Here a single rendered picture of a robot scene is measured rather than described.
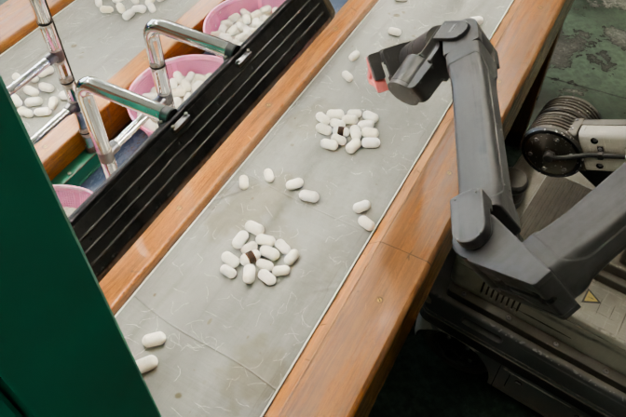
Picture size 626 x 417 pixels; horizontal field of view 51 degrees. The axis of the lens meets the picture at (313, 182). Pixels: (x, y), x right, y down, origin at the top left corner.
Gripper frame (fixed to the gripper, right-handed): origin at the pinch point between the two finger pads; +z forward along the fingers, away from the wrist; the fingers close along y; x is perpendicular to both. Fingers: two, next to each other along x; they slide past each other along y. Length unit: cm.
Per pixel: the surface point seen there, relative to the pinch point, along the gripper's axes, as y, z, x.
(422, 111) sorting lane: 10.8, 15.4, -8.2
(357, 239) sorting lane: -17.4, 0.2, -26.6
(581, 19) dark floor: 154, 127, 10
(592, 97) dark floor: 124, 100, -22
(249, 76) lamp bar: -31.0, -19.3, 3.6
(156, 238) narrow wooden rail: -50, 7, -15
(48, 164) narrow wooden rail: -64, 25, 6
